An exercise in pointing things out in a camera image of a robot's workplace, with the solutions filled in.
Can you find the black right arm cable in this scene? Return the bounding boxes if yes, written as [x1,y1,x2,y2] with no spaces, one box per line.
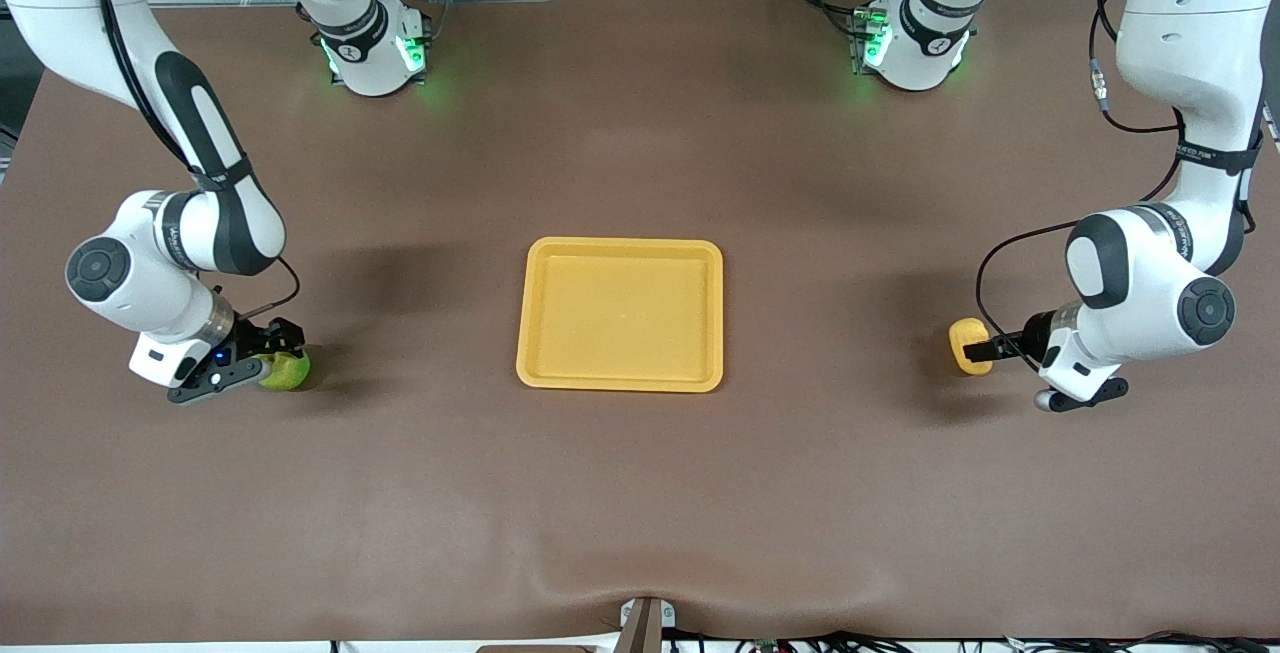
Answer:
[88,0,303,324]

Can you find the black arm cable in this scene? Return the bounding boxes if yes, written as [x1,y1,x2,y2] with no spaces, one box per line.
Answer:
[975,0,1263,359]
[88,0,303,324]

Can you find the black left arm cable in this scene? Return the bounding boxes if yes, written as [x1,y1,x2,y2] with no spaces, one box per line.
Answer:
[975,0,1263,359]

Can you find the yellow plastic tray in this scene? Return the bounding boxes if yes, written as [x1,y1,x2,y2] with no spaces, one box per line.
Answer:
[516,237,724,394]

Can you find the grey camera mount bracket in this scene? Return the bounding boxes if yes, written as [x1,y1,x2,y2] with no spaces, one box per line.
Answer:
[618,598,677,653]

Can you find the brown table mat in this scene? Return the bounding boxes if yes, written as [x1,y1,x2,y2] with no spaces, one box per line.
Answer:
[0,0,1280,646]

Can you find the green apple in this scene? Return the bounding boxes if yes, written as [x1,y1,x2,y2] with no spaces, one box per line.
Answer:
[258,349,312,393]

